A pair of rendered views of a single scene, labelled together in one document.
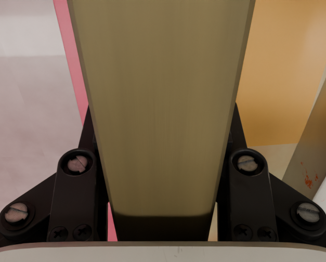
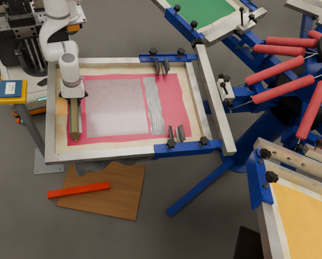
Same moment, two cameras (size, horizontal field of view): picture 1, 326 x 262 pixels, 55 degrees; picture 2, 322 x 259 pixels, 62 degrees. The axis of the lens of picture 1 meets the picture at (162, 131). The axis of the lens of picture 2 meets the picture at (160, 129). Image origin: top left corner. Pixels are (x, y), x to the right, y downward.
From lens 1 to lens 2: 1.24 m
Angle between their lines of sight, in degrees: 22
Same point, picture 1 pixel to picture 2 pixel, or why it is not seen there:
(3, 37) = (91, 109)
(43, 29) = (87, 109)
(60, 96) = (87, 103)
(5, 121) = (94, 99)
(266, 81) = (63, 105)
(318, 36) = (58, 110)
